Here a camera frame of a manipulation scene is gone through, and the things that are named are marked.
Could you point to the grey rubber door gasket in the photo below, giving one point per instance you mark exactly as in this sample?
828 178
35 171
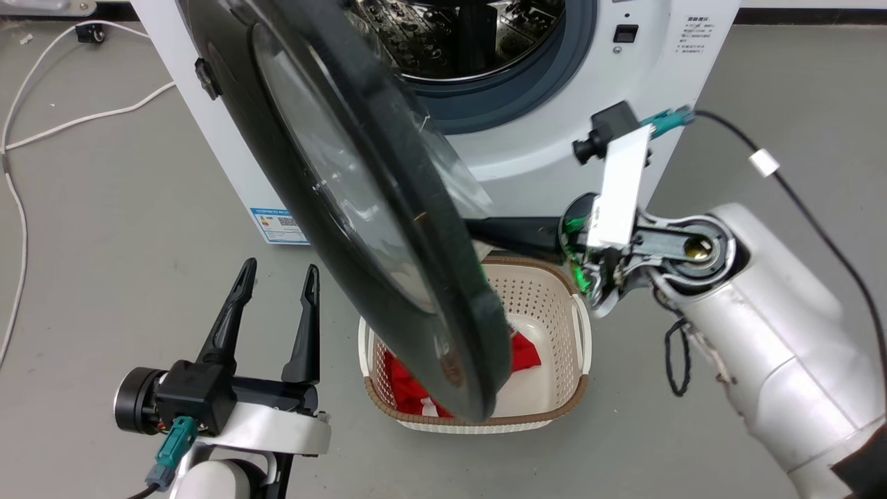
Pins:
533 97

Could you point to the white front-load washing machine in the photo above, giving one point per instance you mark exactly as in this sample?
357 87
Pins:
554 166

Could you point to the teal right camera connector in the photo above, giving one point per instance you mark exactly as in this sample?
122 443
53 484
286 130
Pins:
669 119

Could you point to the red cloth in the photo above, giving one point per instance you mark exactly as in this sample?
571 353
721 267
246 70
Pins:
405 388

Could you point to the teal left camera connector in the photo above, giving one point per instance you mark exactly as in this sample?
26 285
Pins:
173 447

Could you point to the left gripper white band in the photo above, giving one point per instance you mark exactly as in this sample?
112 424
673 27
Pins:
277 426

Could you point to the teal camera connector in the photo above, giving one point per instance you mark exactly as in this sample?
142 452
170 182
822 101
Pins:
669 119
173 447

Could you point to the steel washing machine drum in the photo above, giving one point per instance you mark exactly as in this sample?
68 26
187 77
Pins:
457 38

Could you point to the round black washing machine door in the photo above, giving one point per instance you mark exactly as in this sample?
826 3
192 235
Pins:
360 118

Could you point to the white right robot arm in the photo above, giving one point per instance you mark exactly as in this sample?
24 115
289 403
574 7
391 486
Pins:
776 346

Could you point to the grey metal plate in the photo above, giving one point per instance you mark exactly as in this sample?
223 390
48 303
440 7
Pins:
41 5

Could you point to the white right camera mount plate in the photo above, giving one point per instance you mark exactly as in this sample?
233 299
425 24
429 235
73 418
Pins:
620 194

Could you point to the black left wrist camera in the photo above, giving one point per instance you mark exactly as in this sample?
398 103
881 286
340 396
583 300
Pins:
194 395

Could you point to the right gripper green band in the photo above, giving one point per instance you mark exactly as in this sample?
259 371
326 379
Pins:
578 242

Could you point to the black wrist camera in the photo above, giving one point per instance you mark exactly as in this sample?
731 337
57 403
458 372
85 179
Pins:
610 128
194 395

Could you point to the black door latch hook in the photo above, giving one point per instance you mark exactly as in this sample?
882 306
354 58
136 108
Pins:
206 78

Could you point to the blue energy label sticker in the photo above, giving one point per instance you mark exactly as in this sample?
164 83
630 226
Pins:
277 225

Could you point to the beige perforated laundry basket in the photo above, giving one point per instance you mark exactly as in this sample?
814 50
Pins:
547 305

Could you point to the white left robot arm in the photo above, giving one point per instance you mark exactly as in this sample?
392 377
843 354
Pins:
218 482

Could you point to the small black floor fixture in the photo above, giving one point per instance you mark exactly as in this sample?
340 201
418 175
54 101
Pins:
91 32

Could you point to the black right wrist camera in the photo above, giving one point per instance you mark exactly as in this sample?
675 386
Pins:
610 128

